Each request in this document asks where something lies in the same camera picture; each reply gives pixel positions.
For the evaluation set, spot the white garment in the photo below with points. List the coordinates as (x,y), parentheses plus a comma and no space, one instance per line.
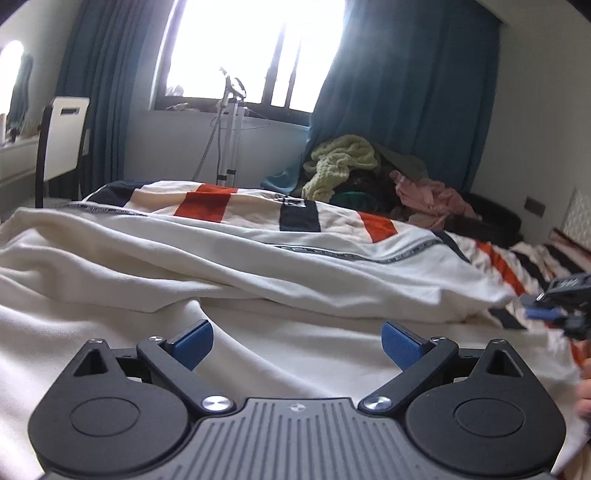
(184,267)

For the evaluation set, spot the white desk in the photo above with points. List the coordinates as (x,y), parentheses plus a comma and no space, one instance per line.
(16,161)

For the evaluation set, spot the lit vanity mirror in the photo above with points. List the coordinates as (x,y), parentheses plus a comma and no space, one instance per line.
(9,74)

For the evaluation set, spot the garment steamer stand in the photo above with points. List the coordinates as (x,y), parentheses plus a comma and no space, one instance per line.
(231,129)

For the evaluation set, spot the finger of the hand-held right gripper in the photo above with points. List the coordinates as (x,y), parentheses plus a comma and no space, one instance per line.
(535,301)
(545,314)

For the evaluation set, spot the yellow-green knit cloth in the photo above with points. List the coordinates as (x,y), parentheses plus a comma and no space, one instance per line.
(341,161)

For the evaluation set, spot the person's right hand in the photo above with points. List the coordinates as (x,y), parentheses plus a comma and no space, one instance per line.
(585,392)

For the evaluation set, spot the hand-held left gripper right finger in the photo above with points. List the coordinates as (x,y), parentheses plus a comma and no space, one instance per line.
(401,346)

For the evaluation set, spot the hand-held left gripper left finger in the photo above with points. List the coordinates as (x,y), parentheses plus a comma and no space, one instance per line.
(194,344)

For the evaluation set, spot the window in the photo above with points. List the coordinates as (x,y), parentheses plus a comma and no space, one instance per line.
(249,46)

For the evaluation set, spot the striped blanket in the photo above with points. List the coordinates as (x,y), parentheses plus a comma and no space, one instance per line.
(207,203)

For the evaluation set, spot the dark wall outlet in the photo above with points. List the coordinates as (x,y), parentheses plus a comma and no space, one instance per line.
(535,206)

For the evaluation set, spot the dark sofa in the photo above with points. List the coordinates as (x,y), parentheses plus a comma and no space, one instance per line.
(494,217)

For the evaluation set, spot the blue curtain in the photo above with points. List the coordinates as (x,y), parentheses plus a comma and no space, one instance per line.
(406,92)
(111,92)

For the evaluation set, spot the olive cloth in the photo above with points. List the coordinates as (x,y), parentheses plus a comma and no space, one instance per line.
(401,159)

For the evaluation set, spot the white quilted headboard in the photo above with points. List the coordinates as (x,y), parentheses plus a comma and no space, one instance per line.
(579,221)

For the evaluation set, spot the white chair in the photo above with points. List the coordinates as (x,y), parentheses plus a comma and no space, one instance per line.
(64,138)

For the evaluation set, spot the green cloth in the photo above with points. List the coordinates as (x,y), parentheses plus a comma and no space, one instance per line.
(353,199)

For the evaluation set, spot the dark patterned cloth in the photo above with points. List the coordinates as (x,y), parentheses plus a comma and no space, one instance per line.
(364,184)

